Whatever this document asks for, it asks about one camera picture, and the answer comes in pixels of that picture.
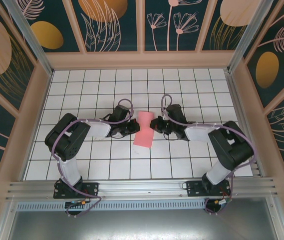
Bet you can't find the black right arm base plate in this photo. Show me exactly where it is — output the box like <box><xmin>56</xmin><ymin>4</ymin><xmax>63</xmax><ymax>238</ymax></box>
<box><xmin>186</xmin><ymin>179</ymin><xmax>232</xmax><ymax>198</ymax></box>

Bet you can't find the grey slotted cable duct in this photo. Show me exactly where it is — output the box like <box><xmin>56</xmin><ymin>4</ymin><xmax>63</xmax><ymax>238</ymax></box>
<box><xmin>15</xmin><ymin>199</ymin><xmax>207</xmax><ymax>212</ymax></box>

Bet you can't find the small board with yellow connector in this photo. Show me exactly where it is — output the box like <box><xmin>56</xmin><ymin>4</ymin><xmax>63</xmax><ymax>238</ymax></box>
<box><xmin>213</xmin><ymin>198</ymin><xmax>233</xmax><ymax>207</ymax></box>
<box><xmin>65</xmin><ymin>199</ymin><xmax>88</xmax><ymax>207</ymax></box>

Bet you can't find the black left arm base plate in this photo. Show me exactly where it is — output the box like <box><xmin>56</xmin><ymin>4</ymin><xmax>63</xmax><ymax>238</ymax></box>
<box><xmin>53</xmin><ymin>181</ymin><xmax>100</xmax><ymax>200</ymax></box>

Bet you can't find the grey metal sheet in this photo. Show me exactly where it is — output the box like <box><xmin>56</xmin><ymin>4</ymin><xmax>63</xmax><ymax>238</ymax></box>
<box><xmin>0</xmin><ymin>197</ymin><xmax>284</xmax><ymax>240</ymax></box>

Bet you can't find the aluminium mounting rail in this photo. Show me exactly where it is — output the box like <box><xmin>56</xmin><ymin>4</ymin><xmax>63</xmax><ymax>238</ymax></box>
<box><xmin>5</xmin><ymin>176</ymin><xmax>280</xmax><ymax>204</ymax></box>

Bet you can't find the aluminium frame post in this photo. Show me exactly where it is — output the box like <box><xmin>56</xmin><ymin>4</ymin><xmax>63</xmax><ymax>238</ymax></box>
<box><xmin>227</xmin><ymin>0</ymin><xmax>275</xmax><ymax>74</ymax></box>
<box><xmin>1</xmin><ymin>0</ymin><xmax>54</xmax><ymax>76</ymax></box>

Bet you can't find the aluminium table edge rail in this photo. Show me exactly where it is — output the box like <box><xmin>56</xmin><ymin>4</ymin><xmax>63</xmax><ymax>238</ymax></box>
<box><xmin>224</xmin><ymin>70</ymin><xmax>266</xmax><ymax>179</ymax></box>

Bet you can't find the pink cloth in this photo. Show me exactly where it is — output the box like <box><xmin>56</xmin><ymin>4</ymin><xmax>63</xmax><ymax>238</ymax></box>
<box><xmin>132</xmin><ymin>110</ymin><xmax>155</xmax><ymax>149</ymax></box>

